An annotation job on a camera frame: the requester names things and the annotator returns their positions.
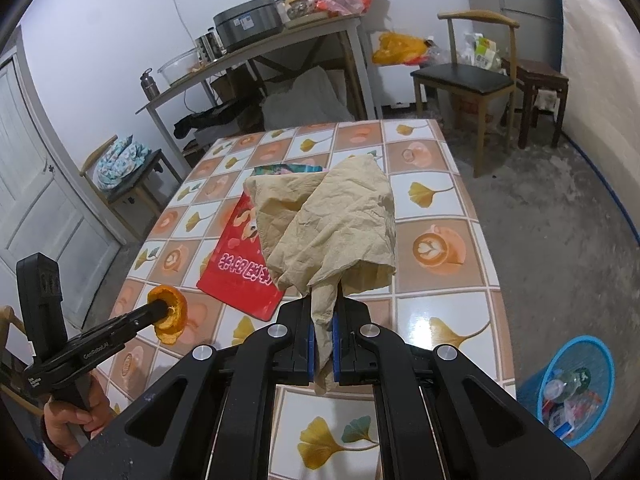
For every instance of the person's left hand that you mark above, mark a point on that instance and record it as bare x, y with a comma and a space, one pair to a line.
65, 420

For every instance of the black clothing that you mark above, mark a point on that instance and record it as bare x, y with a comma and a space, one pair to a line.
215, 115

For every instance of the clear plastic bottle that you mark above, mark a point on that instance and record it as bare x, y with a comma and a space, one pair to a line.
555, 390

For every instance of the orange peel half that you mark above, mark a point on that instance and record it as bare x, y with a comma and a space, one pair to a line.
175, 310

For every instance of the floral cushion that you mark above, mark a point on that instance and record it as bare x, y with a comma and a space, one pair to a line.
120, 160

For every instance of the table with patterned tablecloth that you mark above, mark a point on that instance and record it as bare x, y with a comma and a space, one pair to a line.
435, 240

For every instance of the red packet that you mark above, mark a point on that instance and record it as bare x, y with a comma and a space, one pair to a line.
235, 270

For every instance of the long grey side table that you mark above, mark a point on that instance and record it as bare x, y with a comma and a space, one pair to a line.
260, 45

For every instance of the grey rice cooker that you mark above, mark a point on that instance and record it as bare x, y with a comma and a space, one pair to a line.
247, 22

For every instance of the metal water bottle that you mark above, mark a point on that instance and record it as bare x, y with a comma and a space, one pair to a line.
150, 85

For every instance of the teal pink snack packet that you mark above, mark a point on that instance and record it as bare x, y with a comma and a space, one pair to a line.
290, 168

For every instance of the clear plastic bowl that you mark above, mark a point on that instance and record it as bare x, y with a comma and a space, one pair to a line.
177, 67

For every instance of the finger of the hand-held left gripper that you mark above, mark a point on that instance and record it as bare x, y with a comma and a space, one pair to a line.
140, 316

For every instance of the white packages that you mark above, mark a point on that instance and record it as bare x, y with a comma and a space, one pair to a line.
482, 52

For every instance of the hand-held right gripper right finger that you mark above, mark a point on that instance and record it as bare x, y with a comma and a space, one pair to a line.
345, 345

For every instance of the cardboard box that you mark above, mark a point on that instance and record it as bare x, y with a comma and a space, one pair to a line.
225, 87

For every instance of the grey white cloth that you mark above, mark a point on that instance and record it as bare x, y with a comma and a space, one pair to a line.
305, 100

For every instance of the dark wooden stool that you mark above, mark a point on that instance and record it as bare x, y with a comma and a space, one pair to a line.
537, 67

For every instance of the white mattress with blue edge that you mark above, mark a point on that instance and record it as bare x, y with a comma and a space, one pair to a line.
600, 60

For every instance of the wooden chair with cushion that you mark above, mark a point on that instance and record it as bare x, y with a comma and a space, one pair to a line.
145, 185

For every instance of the white printed sack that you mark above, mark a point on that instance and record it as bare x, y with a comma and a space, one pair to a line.
467, 107

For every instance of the blue plastic waste basket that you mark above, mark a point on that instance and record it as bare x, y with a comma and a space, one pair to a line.
570, 350

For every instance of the metal canisters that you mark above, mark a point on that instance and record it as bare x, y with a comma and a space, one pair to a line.
210, 45

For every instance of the beige paper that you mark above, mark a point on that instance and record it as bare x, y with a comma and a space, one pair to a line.
330, 220

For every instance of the yellow plastic bag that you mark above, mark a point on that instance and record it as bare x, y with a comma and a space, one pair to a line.
395, 47

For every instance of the wooden chair with black seat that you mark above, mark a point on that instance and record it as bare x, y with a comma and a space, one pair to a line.
460, 80

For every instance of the white door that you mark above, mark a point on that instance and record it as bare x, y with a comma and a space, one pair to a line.
35, 170

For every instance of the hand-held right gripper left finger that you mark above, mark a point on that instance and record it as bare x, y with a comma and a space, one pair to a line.
305, 345

